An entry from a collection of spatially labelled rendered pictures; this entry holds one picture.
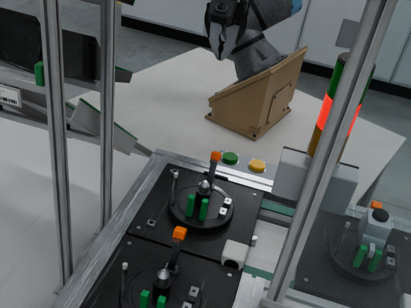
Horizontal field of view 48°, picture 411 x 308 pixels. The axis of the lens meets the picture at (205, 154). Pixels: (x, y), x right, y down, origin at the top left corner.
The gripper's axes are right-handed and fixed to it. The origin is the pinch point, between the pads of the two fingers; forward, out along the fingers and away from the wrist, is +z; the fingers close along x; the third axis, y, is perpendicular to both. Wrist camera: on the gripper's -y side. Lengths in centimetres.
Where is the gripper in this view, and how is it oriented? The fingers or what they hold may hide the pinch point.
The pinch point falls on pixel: (219, 55)
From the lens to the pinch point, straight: 102.3
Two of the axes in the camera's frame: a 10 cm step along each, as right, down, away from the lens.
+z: -1.4, 8.0, 5.9
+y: 2.7, -5.4, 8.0
